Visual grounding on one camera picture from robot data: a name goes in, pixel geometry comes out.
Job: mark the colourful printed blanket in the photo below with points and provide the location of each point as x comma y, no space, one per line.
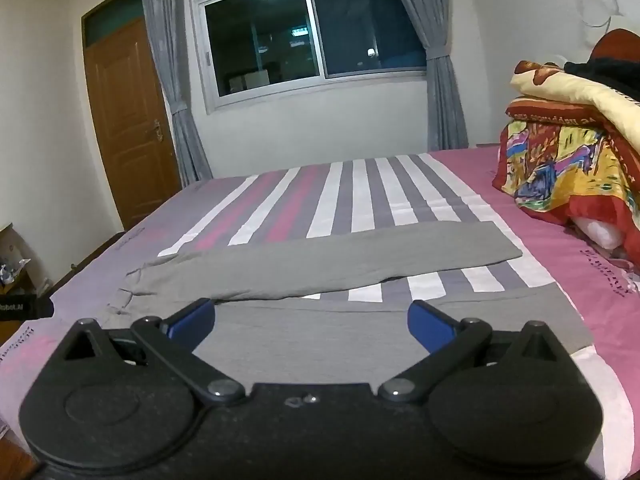
555,170

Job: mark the grey curtain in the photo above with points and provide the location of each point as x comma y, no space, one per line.
440,80
170,75

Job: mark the dark cloth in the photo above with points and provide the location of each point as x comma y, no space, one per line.
605,72

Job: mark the brown wooden door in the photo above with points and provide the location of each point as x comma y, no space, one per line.
130,125

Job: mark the red cushion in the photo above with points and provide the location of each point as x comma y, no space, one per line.
617,45

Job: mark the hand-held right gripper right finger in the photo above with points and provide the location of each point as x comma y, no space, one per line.
430,324

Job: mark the white pillow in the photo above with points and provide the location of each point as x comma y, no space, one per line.
600,232

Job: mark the striped bed sheet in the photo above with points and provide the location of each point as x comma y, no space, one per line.
360,185

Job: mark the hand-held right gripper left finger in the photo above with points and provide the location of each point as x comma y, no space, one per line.
191,319

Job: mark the grey pants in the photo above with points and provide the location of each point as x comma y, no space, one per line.
325,260

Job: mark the sliding glass window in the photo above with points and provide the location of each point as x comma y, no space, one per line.
310,30

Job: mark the transom window above door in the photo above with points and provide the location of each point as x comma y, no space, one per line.
112,15

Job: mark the cream folded blanket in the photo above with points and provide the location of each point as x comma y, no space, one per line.
575,92

